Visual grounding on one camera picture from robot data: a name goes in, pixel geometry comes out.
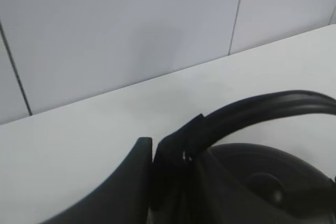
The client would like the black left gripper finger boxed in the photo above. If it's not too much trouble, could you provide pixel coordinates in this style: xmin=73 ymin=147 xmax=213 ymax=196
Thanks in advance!
xmin=46 ymin=137 xmax=152 ymax=223

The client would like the black teapot with handle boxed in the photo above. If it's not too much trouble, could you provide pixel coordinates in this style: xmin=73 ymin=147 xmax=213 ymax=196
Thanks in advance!
xmin=150 ymin=90 xmax=335 ymax=223

